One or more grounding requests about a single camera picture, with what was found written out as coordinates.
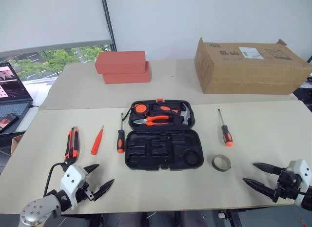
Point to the orange-red rectangular block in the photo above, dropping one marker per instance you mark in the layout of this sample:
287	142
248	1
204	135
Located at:
126	78
119	62

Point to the black tool case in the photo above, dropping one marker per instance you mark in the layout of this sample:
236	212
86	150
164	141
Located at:
143	161

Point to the orange black utility knife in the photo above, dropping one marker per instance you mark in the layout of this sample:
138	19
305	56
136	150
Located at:
73	144

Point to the black orange screwdriver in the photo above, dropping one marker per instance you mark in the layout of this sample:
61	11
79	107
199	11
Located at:
227	136
120	141

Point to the dark laptop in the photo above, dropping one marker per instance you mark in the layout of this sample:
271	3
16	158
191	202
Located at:
12	95

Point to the small open cardboard box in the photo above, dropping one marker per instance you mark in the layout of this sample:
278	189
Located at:
15	142

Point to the grey window blind bar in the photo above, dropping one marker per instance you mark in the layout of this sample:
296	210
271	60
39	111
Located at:
61	45

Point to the black diagonal pole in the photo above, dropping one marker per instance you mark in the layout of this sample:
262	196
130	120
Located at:
108	17

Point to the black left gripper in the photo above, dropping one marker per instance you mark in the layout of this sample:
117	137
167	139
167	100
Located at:
83	194

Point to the dark equipment beside table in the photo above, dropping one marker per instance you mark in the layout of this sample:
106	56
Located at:
306	95

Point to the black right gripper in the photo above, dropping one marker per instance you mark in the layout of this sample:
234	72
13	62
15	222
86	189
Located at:
288	185

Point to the orange tester pen screwdriver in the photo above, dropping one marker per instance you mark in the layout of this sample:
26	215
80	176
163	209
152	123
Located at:
97	142

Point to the claw hammer black orange grip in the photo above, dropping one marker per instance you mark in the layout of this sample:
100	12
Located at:
185	113

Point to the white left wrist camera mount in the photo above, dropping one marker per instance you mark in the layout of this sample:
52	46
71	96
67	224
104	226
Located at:
72	178

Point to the black orange tape measure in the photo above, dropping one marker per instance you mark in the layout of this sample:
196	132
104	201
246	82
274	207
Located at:
140	108

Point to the dark tape roll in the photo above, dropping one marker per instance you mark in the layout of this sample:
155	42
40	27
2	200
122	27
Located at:
215	164

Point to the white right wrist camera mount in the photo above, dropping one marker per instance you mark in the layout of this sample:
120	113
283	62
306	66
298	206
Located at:
299	167

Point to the black smartphone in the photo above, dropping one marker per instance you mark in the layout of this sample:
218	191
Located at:
7	120

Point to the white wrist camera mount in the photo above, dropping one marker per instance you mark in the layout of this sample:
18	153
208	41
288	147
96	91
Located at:
72	178
299	167

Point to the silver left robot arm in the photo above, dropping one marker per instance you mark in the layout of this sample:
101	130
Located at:
36	211

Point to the large brown cardboard box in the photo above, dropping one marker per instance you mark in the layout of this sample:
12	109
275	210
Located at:
243	73

